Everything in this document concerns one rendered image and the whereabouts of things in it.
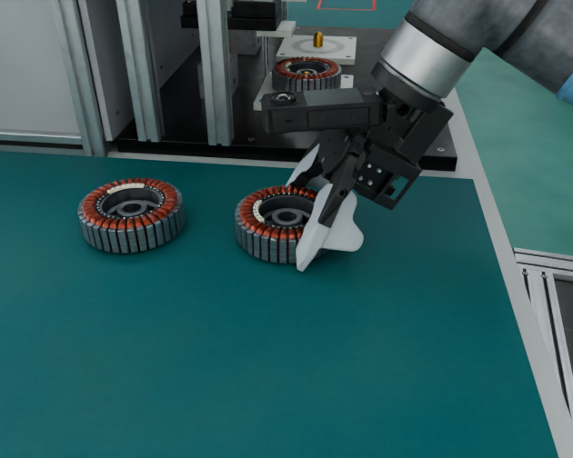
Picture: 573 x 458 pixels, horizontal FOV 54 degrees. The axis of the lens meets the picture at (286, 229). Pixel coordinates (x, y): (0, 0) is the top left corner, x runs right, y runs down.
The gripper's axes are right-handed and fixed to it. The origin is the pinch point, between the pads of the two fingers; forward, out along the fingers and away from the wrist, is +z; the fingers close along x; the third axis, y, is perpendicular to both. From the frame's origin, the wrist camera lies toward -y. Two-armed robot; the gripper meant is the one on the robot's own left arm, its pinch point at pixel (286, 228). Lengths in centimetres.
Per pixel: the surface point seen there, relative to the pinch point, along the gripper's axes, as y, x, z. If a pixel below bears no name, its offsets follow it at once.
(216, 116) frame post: -8.9, 20.5, -0.6
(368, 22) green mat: 26, 91, -14
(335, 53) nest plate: 12, 56, -9
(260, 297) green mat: -2.5, -10.0, 2.6
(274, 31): -4.5, 35.4, -11.2
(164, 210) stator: -12.6, 0.7, 4.1
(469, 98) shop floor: 143, 227, 5
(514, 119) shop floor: 153, 197, -1
